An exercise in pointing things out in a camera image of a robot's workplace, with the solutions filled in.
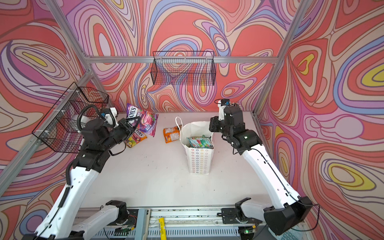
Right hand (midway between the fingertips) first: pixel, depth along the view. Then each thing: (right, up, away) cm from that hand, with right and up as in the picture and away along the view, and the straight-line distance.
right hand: (212, 122), depth 72 cm
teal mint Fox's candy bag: (-5, -11, +9) cm, 15 cm away
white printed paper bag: (-5, -19, +2) cm, 20 cm away
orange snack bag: (-24, -7, +29) cm, 38 cm away
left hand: (-32, +1, -7) cm, 33 cm away
